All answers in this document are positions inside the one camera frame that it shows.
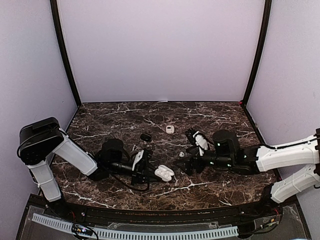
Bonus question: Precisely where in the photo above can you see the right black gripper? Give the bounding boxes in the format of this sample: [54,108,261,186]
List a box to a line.
[173,145,235,176]

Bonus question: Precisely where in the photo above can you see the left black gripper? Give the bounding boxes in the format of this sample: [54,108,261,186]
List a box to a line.
[108,158,163,186]

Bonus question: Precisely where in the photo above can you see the white oval charging case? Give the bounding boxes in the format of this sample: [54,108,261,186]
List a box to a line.
[154,165,175,182]

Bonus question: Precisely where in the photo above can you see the beige gold-rimmed charging case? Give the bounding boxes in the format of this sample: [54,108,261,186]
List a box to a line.
[165,125,175,134]

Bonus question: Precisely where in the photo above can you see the black round charging case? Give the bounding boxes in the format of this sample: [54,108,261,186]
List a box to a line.
[140,133,152,143]

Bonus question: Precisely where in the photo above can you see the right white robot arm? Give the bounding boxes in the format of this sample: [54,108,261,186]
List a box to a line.
[174,128,320,217]

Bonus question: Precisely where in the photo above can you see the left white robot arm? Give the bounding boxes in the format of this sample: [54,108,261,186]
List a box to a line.
[16,117,161,218]

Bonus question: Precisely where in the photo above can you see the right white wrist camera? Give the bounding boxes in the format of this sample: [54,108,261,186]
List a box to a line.
[185,128,210,156]

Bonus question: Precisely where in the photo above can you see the black front table rail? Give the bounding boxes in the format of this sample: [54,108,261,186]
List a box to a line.
[66,202,262,225]

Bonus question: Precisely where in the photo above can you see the white slotted cable duct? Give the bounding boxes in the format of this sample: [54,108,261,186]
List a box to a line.
[31,213,239,240]

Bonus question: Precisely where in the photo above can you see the right black frame post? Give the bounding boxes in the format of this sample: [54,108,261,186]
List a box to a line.
[241,0,272,108]

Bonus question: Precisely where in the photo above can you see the black frame post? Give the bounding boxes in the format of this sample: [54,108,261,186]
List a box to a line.
[241,0,272,108]
[49,0,82,108]

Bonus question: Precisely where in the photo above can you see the left black frame post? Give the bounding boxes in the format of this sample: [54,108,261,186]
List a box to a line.
[49,0,82,108]

